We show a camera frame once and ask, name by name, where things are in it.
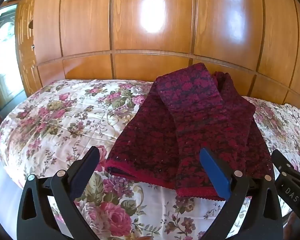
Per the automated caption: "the floral bedspread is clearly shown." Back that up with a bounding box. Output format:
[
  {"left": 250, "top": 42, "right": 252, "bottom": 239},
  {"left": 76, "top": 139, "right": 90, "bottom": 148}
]
[{"left": 0, "top": 79, "right": 300, "bottom": 240}]

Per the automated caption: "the dark red floral garment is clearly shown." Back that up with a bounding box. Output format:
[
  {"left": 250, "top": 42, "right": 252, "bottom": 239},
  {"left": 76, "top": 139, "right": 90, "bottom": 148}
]
[{"left": 105, "top": 62, "right": 275, "bottom": 202}]

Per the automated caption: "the person's right hand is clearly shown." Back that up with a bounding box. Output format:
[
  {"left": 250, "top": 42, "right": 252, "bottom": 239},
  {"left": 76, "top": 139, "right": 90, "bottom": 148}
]
[{"left": 287, "top": 211, "right": 300, "bottom": 233}]

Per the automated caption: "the glazed wooden door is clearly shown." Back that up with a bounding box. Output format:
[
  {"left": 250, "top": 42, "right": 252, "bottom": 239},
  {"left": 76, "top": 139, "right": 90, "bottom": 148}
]
[{"left": 0, "top": 4, "right": 27, "bottom": 122}]

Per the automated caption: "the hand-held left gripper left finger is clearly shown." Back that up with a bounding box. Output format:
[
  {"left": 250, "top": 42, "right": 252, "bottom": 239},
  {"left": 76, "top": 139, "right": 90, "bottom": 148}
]
[{"left": 16, "top": 146, "right": 100, "bottom": 240}]

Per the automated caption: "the wooden wardrobe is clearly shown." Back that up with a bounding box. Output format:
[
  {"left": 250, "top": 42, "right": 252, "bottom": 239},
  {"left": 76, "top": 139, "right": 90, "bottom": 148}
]
[{"left": 15, "top": 0, "right": 300, "bottom": 109}]

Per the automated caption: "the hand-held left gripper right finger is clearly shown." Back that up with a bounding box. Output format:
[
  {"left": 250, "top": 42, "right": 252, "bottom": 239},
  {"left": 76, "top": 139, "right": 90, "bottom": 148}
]
[{"left": 199, "top": 148, "right": 283, "bottom": 240}]

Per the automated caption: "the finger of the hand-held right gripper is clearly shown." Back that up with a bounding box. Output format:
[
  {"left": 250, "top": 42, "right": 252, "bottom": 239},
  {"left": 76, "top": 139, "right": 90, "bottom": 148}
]
[{"left": 272, "top": 149, "right": 300, "bottom": 220}]

